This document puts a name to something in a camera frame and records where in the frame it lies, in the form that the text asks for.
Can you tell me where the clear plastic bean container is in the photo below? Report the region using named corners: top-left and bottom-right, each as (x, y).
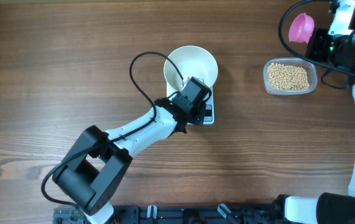
top-left (264, 58), bottom-right (318, 95)

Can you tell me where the pink plastic measuring scoop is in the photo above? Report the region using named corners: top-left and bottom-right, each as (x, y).
top-left (288, 13), bottom-right (315, 44)

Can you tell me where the white digital kitchen scale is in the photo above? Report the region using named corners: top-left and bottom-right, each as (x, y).
top-left (166, 83), bottom-right (214, 125)

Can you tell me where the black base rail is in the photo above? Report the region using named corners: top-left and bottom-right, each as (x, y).
top-left (52, 203), bottom-right (284, 224)

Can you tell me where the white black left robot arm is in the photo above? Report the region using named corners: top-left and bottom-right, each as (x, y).
top-left (52, 77), bottom-right (211, 223)

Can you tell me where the white bowl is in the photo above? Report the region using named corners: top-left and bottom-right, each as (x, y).
top-left (164, 45), bottom-right (218, 94)

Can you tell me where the pile of soybeans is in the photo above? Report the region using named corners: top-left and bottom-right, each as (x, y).
top-left (267, 63), bottom-right (310, 90)

